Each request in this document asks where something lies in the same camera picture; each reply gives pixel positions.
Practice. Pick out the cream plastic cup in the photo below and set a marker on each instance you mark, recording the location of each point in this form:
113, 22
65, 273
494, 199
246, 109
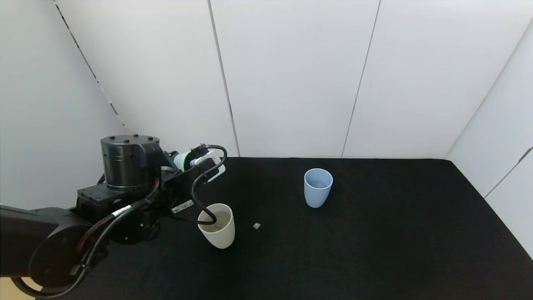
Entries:
218, 233

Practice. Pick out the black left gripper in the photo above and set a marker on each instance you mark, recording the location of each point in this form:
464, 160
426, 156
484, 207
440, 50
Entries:
183, 206

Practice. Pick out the light blue plastic cup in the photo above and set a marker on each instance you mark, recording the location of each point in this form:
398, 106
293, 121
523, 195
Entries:
317, 191

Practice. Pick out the teal plastic cup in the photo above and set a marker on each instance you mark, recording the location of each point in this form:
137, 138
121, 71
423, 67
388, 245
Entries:
182, 160

